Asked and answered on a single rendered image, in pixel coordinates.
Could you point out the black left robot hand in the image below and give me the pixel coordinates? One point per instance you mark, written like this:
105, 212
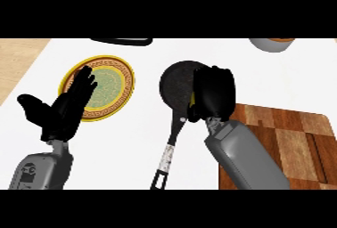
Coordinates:
65, 109

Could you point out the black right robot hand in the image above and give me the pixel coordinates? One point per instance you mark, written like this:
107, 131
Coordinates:
215, 95

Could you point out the yellow lemon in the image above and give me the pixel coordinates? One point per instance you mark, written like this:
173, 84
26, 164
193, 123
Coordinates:
193, 100

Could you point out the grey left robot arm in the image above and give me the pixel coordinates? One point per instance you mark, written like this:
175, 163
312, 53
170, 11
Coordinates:
42, 170

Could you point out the black frying pan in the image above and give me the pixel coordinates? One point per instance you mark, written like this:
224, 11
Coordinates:
178, 89

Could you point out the brown wooden cutting board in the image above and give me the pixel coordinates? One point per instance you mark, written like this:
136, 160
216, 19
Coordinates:
297, 142

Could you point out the yellow patterned plate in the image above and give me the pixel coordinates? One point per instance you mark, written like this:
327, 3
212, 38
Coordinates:
110, 86

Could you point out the grey cylindrical pot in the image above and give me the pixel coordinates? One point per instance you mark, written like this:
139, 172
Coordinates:
272, 44

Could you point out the black flat object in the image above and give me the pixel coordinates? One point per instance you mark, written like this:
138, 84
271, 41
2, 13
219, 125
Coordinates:
125, 41

